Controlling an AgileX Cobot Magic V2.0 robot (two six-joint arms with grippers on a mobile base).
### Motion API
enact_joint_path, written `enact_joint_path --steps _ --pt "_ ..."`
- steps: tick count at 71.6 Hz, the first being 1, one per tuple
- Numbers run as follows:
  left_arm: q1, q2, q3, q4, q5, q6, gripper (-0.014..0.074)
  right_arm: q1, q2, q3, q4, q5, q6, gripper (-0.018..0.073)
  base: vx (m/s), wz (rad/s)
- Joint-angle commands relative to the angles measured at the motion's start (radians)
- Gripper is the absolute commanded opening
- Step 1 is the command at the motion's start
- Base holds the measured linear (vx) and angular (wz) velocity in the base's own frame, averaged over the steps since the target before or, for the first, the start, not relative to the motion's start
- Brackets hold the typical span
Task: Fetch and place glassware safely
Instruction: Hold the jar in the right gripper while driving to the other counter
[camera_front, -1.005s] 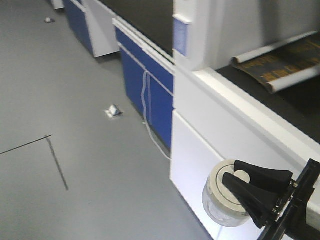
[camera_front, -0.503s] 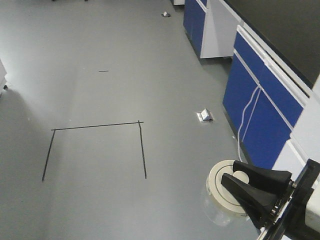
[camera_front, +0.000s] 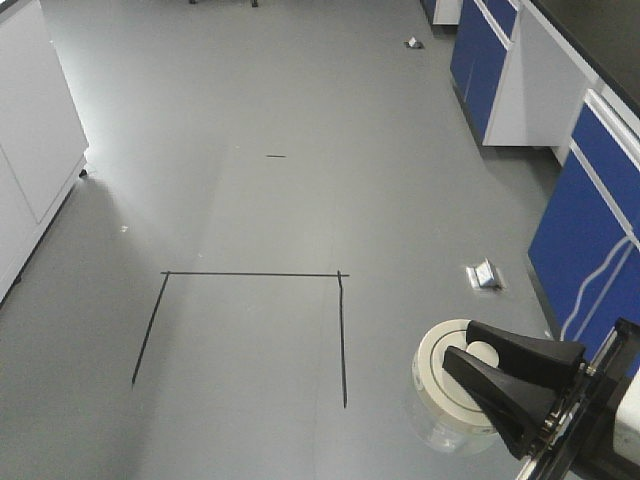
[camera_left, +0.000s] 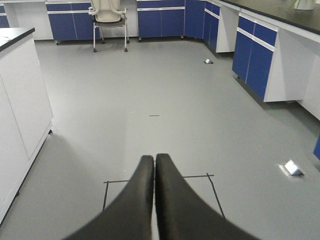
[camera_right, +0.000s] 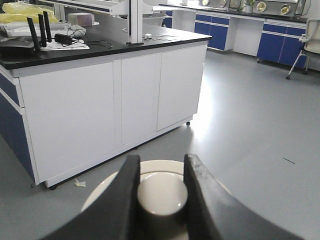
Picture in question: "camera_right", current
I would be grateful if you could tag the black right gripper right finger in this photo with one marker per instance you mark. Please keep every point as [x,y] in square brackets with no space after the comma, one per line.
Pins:
[213,213]

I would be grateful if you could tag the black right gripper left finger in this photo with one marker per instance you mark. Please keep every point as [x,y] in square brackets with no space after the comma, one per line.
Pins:
[112,216]

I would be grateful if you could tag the glass jar with white lid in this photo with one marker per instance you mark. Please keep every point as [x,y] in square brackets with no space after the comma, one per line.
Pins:
[161,202]

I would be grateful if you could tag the crumpled paper scrap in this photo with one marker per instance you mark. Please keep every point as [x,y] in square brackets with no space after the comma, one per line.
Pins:
[78,183]

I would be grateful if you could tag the white lab island bench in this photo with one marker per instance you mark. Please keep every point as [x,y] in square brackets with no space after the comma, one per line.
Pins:
[65,111]

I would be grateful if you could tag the black power adapter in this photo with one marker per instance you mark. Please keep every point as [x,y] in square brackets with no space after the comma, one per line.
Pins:
[63,39]

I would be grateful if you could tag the black wifi router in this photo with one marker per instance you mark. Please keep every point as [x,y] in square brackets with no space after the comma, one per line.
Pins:
[18,45]

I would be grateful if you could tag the white cardboard box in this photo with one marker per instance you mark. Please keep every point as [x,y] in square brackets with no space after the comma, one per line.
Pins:
[82,19]

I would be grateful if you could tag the white office chair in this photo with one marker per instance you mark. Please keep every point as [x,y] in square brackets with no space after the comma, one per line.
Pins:
[311,44]

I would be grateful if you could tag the yellow plastic bag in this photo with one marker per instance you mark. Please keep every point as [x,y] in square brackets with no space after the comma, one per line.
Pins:
[20,11]

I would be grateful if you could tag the blue wall lab cabinets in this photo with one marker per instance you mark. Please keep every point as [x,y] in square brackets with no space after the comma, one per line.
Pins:
[268,38]

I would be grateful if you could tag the white shelf upright post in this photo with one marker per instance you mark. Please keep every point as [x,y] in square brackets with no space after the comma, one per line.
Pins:
[135,22]

